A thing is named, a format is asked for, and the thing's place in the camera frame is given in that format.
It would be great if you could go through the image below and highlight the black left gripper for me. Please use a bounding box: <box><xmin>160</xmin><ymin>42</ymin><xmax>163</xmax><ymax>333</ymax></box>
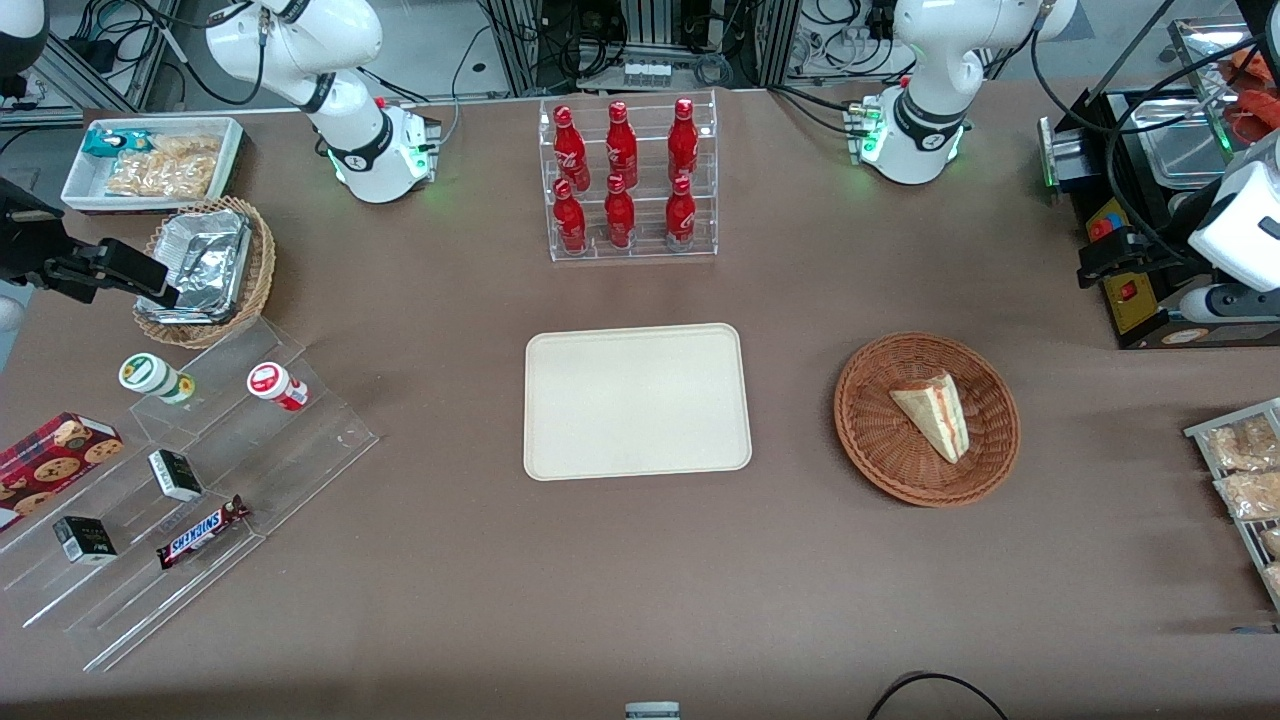
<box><xmin>1077</xmin><ymin>228</ymin><xmax>1211</xmax><ymax>293</ymax></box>

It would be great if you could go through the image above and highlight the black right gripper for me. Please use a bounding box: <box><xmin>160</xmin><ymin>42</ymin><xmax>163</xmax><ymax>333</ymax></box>
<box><xmin>0</xmin><ymin>180</ymin><xmax>181</xmax><ymax>309</ymax></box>

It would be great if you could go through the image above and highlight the triangular sandwich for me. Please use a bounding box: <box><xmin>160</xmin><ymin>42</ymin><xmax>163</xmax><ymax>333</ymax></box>
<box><xmin>889</xmin><ymin>372</ymin><xmax>970</xmax><ymax>465</ymax></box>

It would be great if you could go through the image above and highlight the oval brown wicker basket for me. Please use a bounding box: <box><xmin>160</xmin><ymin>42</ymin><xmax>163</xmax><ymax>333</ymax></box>
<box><xmin>133</xmin><ymin>196</ymin><xmax>277</xmax><ymax>349</ymax></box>

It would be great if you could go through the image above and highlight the round brown wicker basket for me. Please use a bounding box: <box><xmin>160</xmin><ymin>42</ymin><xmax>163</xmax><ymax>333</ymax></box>
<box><xmin>834</xmin><ymin>332</ymin><xmax>1021</xmax><ymax>509</ymax></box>

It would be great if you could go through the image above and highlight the cream rectangular plastic tray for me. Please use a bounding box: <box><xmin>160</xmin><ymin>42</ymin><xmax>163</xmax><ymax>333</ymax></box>
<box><xmin>523</xmin><ymin>322</ymin><xmax>753</xmax><ymax>483</ymax></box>

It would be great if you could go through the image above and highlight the black counter appliance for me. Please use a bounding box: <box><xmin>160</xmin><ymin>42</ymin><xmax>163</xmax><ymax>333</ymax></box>
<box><xmin>1038</xmin><ymin>85</ymin><xmax>1280</xmax><ymax>351</ymax></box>

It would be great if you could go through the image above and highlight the silver foil container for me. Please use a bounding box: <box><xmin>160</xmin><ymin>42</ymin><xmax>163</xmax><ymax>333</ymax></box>
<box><xmin>138</xmin><ymin>208</ymin><xmax>252</xmax><ymax>324</ymax></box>

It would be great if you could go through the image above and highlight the green-lid white cup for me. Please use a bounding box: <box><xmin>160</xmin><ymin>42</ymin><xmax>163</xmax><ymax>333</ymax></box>
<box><xmin>118</xmin><ymin>352</ymin><xmax>196</xmax><ymax>406</ymax></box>

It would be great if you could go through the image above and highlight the clear bag of chips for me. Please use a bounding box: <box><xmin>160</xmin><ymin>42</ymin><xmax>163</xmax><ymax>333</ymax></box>
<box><xmin>104</xmin><ymin>152</ymin><xmax>218</xmax><ymax>200</ymax></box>
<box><xmin>150</xmin><ymin>134</ymin><xmax>222</xmax><ymax>163</ymax></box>

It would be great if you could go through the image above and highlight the white plastic bin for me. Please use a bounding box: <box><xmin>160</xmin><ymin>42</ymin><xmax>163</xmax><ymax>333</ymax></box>
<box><xmin>60</xmin><ymin>115</ymin><xmax>246</xmax><ymax>216</ymax></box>

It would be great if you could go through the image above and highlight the steel pan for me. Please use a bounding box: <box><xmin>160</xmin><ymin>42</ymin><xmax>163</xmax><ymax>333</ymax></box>
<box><xmin>1138</xmin><ymin>112</ymin><xmax>1233</xmax><ymax>191</ymax></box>

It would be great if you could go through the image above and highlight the teal snack packet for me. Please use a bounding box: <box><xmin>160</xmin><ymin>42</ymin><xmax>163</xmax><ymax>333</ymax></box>
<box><xmin>82</xmin><ymin>128</ymin><xmax>153</xmax><ymax>161</ymax></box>

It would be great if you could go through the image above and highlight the red-lid white bottle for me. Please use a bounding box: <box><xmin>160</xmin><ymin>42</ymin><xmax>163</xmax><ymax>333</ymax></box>
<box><xmin>247</xmin><ymin>362</ymin><xmax>309</xmax><ymax>413</ymax></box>

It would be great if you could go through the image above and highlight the small black box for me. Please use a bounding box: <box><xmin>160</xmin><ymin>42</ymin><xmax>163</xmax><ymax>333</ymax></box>
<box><xmin>148</xmin><ymin>449</ymin><xmax>204</xmax><ymax>503</ymax></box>
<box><xmin>52</xmin><ymin>516</ymin><xmax>118</xmax><ymax>564</ymax></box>

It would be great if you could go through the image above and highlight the red cookie box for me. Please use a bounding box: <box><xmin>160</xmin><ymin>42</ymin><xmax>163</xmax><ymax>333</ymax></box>
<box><xmin>0</xmin><ymin>412</ymin><xmax>124</xmax><ymax>533</ymax></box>

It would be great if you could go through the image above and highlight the glass display case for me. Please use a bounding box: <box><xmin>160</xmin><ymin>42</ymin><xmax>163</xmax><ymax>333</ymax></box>
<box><xmin>1168</xmin><ymin>12</ymin><xmax>1280</xmax><ymax>166</ymax></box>

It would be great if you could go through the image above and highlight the clear acrylic step shelf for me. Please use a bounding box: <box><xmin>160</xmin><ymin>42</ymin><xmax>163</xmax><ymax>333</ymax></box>
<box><xmin>0</xmin><ymin>318</ymin><xmax>379</xmax><ymax>673</ymax></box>

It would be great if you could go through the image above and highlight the Snickers chocolate bar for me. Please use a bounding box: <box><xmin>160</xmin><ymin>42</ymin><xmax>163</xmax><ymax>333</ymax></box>
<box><xmin>157</xmin><ymin>495</ymin><xmax>251</xmax><ymax>571</ymax></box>

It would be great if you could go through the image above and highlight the red cola bottle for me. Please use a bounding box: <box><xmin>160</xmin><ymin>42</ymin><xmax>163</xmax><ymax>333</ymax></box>
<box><xmin>604</xmin><ymin>173</ymin><xmax>637</xmax><ymax>249</ymax></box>
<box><xmin>605</xmin><ymin>100</ymin><xmax>639</xmax><ymax>189</ymax></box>
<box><xmin>552</xmin><ymin>178</ymin><xmax>588</xmax><ymax>254</ymax></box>
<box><xmin>667</xmin><ymin>97</ymin><xmax>700</xmax><ymax>184</ymax></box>
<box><xmin>664</xmin><ymin>175</ymin><xmax>697</xmax><ymax>246</ymax></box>
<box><xmin>553</xmin><ymin>105</ymin><xmax>591</xmax><ymax>191</ymax></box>

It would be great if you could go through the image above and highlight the clear acrylic bottle rack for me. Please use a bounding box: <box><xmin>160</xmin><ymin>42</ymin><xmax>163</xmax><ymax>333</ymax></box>
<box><xmin>538</xmin><ymin>90</ymin><xmax>719</xmax><ymax>263</ymax></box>

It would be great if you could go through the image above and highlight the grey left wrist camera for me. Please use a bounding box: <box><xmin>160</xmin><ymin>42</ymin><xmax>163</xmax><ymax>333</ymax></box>
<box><xmin>1178</xmin><ymin>283</ymin><xmax>1280</xmax><ymax>324</ymax></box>

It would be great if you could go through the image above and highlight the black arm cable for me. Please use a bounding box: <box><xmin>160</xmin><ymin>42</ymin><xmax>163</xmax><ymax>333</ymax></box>
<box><xmin>1030</xmin><ymin>0</ymin><xmax>1280</xmax><ymax>263</ymax></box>

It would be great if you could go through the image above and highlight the grey wire rack tray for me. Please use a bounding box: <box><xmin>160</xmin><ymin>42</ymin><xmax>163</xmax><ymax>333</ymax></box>
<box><xmin>1184</xmin><ymin>397</ymin><xmax>1280</xmax><ymax>613</ymax></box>

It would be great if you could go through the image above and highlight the black cable loop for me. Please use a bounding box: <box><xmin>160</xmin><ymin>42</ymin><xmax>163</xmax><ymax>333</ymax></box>
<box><xmin>865</xmin><ymin>671</ymin><xmax>1011</xmax><ymax>720</ymax></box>

